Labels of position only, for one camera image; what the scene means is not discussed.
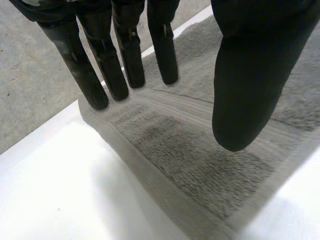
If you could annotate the grey towel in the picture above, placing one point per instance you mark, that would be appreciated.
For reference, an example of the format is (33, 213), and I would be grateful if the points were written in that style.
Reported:
(190, 140)

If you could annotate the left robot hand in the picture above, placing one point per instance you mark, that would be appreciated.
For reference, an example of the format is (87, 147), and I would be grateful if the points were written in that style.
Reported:
(250, 75)

